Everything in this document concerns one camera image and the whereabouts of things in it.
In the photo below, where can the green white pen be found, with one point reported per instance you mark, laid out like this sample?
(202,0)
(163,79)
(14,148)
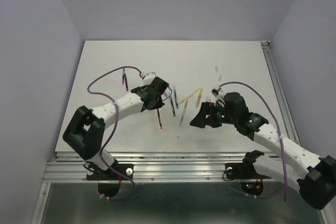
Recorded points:
(183,113)

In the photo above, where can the red pen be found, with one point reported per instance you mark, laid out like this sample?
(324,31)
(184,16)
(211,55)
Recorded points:
(159,119)

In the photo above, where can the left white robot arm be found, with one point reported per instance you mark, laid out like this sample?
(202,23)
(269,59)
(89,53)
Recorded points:
(84,133)

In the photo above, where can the aluminium front rail frame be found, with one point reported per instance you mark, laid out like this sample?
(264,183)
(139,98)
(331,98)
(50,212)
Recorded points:
(149,167)

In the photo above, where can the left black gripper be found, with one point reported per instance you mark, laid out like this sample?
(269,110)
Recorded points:
(159,105)

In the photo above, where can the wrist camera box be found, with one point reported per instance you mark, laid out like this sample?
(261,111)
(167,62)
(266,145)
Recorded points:
(218,93)
(148,78)

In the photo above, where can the dark green pen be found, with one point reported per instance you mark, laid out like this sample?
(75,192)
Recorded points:
(172,106)

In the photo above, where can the yellow pen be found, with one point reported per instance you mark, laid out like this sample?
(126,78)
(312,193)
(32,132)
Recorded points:
(190,95)
(200,92)

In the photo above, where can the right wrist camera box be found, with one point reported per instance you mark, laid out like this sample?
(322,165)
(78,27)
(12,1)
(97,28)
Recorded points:
(218,93)

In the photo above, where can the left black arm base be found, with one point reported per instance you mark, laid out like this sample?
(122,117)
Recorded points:
(111,185)

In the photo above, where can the magenta pen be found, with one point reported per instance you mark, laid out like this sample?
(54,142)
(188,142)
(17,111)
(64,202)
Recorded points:
(123,76)

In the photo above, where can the aluminium right side rail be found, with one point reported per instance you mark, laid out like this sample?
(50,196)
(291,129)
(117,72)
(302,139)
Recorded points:
(280,95)

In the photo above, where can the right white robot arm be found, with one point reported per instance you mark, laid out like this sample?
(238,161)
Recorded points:
(311,175)

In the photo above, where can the purple pen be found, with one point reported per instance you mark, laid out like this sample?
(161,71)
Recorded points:
(126,82)

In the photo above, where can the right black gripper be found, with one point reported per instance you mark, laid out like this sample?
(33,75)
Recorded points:
(200,120)

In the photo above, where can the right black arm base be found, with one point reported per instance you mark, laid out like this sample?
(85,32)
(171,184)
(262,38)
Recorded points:
(245,171)

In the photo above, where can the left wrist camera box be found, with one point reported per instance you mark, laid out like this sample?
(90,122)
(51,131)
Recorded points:
(148,78)

